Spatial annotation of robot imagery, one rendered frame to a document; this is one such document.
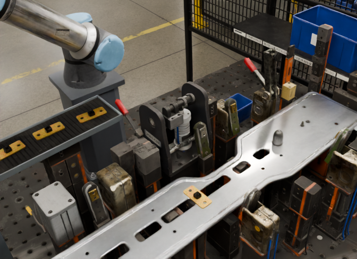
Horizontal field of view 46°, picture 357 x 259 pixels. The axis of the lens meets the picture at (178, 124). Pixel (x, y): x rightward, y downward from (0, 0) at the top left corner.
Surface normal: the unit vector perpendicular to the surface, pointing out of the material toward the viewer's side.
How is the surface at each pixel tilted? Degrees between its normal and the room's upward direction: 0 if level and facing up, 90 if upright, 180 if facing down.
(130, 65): 0
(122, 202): 90
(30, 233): 0
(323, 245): 0
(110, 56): 95
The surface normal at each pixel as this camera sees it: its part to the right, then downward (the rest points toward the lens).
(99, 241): -0.04, -0.78
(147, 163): 0.64, 0.46
